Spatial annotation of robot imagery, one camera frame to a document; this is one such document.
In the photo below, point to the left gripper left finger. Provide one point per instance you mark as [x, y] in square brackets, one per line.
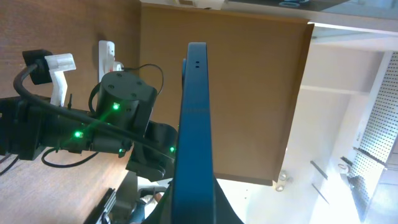
[162, 214]

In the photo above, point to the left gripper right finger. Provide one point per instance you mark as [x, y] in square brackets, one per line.
[224, 213]

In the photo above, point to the blue Samsung Galaxy smartphone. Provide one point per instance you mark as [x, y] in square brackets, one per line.
[193, 198]

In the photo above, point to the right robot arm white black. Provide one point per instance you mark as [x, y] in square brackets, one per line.
[118, 124]

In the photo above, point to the white charger adapter plug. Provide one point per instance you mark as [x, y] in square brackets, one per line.
[115, 66]

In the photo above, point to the white power strip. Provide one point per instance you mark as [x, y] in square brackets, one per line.
[106, 56]

